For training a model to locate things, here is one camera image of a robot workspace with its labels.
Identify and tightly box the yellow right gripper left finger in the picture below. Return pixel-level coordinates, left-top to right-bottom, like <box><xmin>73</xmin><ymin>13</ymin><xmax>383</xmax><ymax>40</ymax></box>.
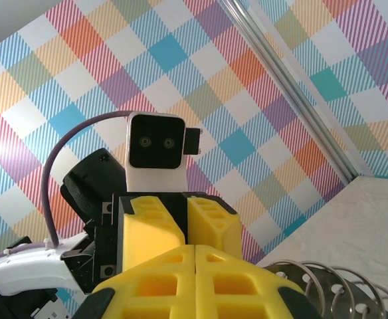
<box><xmin>80</xmin><ymin>244</ymin><xmax>197</xmax><ymax>319</ymax></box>

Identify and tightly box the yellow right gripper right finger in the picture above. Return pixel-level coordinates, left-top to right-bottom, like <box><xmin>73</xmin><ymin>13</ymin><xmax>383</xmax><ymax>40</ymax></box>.
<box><xmin>195</xmin><ymin>244</ymin><xmax>324</xmax><ymax>319</ymax></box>

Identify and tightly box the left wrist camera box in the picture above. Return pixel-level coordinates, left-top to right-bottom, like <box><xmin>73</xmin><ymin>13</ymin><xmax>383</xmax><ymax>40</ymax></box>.
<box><xmin>124</xmin><ymin>112</ymin><xmax>203</xmax><ymax>193</ymax></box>

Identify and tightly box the aluminium corner post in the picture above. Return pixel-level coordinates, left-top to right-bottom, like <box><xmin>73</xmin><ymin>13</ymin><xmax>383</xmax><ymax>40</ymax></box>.
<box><xmin>219</xmin><ymin>0</ymin><xmax>359</xmax><ymax>183</ymax></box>

